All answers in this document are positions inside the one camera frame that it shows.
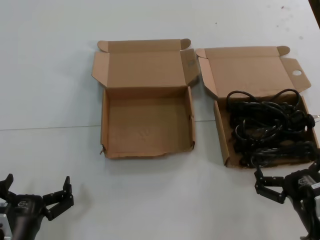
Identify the cardboard box with holed flap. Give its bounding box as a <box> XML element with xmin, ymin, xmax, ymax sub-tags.
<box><xmin>194</xmin><ymin>45</ymin><xmax>320</xmax><ymax>168</ymax></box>

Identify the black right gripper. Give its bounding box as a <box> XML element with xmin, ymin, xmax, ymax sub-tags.
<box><xmin>253</xmin><ymin>159</ymin><xmax>320</xmax><ymax>240</ymax></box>

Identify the open brown cardboard box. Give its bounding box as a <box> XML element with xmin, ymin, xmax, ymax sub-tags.
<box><xmin>91</xmin><ymin>38</ymin><xmax>200</xmax><ymax>160</ymax></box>

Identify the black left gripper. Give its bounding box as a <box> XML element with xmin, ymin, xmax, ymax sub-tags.
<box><xmin>0</xmin><ymin>173</ymin><xmax>75</xmax><ymax>240</ymax></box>

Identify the looped black power cable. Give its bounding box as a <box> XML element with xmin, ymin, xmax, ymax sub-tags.
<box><xmin>226</xmin><ymin>89</ymin><xmax>305</xmax><ymax>126</ymax></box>

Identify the pile of black cables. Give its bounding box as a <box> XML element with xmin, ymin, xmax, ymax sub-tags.
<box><xmin>232</xmin><ymin>109</ymin><xmax>320</xmax><ymax>151</ymax></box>

